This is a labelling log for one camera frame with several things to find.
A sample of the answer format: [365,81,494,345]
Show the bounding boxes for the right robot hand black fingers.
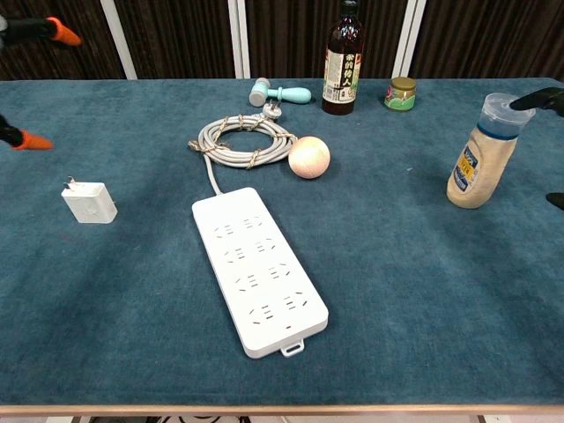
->
[509,86,564,211]

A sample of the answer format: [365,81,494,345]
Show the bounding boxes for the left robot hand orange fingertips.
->
[0,16,84,152]

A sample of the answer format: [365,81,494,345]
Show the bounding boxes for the white charger block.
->
[60,176,119,225]

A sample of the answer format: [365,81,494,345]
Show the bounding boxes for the white power strip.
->
[191,186,330,360]

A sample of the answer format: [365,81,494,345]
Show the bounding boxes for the dark ribbed partition panel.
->
[409,0,564,89]
[0,0,127,81]
[115,0,237,80]
[246,0,404,79]

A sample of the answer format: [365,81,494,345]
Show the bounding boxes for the seasoning bottle clear cap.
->
[446,92,537,210]

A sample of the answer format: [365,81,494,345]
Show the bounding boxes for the small jar gold lid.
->
[383,77,418,112]

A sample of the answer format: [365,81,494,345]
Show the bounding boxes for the dark glass bottle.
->
[321,0,365,116]

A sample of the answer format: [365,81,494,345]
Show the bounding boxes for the blue table mat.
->
[0,78,564,406]

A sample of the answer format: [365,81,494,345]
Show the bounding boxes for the wooden ball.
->
[288,136,331,181]

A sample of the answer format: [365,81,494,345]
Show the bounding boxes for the teal massage hammer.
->
[249,77,312,107]

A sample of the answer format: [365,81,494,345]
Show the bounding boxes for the white partition post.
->
[391,0,427,79]
[227,0,251,79]
[100,0,137,80]

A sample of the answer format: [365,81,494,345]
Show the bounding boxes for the white cable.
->
[188,100,299,196]

